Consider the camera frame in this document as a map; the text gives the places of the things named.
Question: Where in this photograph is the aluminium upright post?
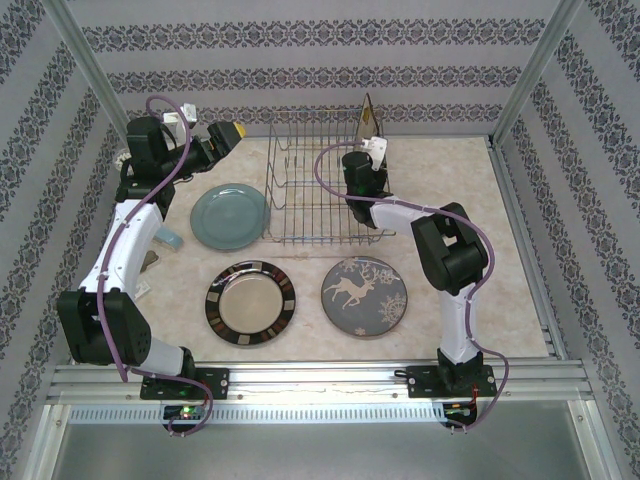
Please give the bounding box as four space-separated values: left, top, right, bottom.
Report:
492 0 584 147
42 0 145 147

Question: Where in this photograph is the aluminium mounting rail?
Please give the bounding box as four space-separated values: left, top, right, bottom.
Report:
47 362 594 401

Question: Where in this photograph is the right aluminium side rail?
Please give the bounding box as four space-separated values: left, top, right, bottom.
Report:
487 137 569 360

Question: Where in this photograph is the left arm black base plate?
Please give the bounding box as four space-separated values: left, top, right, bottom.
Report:
139 367 230 401

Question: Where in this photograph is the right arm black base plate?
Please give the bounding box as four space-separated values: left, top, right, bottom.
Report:
407 364 496 400

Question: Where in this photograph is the left aluminium upright post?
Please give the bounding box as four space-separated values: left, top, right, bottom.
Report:
42 0 145 147

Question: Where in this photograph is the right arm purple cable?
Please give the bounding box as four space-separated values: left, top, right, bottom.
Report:
314 139 512 435

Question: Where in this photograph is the square floral plate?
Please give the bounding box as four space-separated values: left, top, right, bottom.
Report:
355 92 395 197

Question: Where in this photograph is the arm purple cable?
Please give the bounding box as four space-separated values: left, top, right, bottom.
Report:
97 94 214 439
314 139 512 435

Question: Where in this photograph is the round teal plate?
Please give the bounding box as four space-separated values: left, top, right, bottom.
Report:
189 183 272 252

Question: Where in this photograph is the slotted white cable duct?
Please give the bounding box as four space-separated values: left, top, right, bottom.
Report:
67 403 446 425

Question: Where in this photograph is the grey reindeer plate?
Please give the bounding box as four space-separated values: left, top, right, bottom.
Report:
320 255 409 340

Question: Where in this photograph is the black rimmed round plate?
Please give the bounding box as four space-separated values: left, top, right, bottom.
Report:
203 259 298 348

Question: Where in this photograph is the right aluminium upright post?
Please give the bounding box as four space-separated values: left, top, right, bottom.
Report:
492 0 584 147

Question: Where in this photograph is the metal wire dish rack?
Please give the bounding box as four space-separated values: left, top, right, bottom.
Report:
263 108 396 247

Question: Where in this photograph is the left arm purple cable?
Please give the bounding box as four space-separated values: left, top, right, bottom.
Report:
97 94 214 439

